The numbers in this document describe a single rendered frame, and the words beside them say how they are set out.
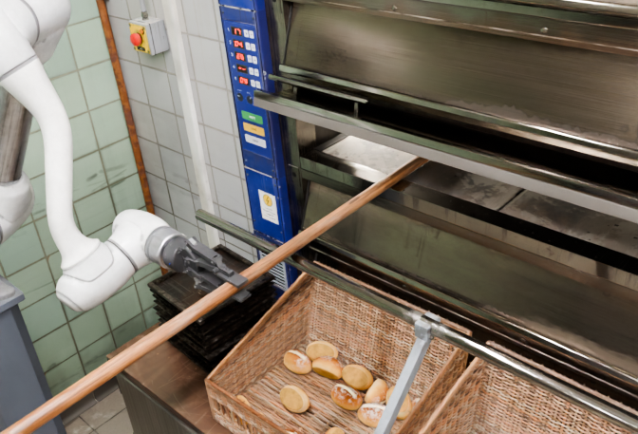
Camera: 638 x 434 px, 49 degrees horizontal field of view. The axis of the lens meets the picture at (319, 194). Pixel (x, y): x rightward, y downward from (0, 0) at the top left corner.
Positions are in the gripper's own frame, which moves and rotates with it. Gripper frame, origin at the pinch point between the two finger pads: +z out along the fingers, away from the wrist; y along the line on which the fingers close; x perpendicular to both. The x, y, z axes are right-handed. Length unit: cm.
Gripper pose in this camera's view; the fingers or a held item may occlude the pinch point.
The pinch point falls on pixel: (234, 284)
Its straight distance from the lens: 150.5
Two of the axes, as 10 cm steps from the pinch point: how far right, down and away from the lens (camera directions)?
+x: -6.8, 4.1, -6.1
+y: 0.8, 8.6, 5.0
